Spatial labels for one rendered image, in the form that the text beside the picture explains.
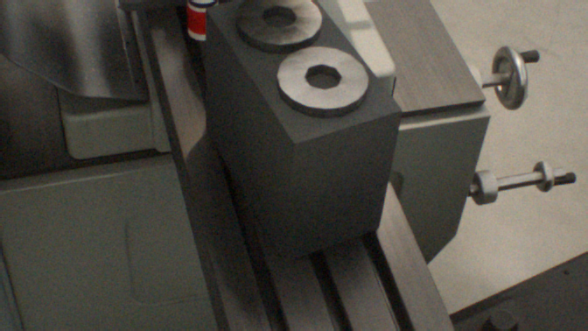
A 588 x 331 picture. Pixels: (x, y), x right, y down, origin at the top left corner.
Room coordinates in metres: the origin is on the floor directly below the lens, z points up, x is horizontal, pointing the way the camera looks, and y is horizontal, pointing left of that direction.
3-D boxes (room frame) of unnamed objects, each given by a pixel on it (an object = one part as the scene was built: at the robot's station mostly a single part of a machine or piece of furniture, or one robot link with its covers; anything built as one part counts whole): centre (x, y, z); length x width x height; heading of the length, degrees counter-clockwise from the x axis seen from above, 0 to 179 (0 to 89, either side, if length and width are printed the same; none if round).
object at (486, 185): (1.17, -0.41, 0.50); 0.22 x 0.06 x 0.06; 109
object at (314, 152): (0.75, 0.00, 1.02); 0.22 x 0.12 x 0.20; 30
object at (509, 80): (1.29, -0.34, 0.62); 0.16 x 0.12 x 0.12; 109
